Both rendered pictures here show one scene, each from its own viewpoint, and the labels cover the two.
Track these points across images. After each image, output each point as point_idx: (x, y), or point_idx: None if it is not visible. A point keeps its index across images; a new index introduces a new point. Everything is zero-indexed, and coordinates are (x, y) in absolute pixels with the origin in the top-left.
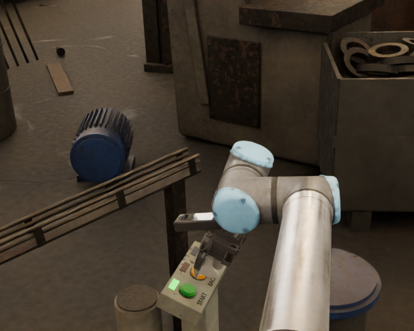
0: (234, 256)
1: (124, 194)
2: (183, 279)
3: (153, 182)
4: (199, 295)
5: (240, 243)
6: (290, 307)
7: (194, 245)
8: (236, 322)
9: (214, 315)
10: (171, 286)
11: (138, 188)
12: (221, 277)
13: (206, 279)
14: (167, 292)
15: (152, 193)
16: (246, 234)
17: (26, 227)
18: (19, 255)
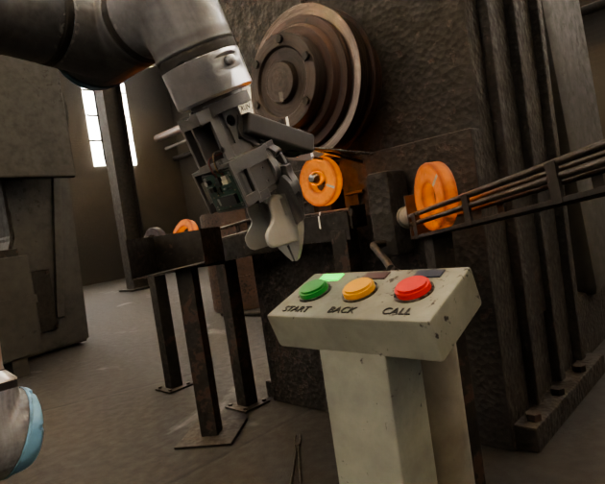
0: (198, 187)
1: (559, 172)
2: (344, 281)
3: None
4: (303, 304)
5: (215, 174)
6: None
7: (450, 269)
8: None
9: (369, 416)
10: (325, 276)
11: (582, 165)
12: (358, 322)
13: (346, 302)
14: (313, 278)
15: None
16: (212, 156)
17: (493, 205)
18: (452, 228)
